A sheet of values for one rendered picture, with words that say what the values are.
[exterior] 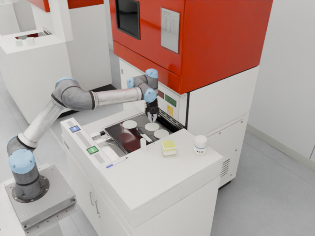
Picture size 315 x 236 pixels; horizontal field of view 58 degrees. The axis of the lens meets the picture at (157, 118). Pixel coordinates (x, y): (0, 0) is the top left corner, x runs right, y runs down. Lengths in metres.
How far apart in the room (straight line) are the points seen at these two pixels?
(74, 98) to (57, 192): 0.53
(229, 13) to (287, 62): 1.39
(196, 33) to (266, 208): 1.74
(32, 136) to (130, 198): 0.60
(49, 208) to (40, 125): 0.42
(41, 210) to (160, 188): 0.60
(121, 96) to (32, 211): 0.72
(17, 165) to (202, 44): 1.15
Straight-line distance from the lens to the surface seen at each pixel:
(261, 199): 2.83
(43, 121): 1.57
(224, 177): 2.66
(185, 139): 1.76
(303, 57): 2.94
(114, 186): 1.49
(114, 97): 1.47
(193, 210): 1.79
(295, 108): 3.12
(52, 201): 1.61
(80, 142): 1.80
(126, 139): 1.87
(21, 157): 1.55
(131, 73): 2.22
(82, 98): 1.41
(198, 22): 1.59
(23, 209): 1.62
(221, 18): 1.72
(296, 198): 2.96
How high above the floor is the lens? 2.05
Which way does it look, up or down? 34 degrees down
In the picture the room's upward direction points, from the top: straight up
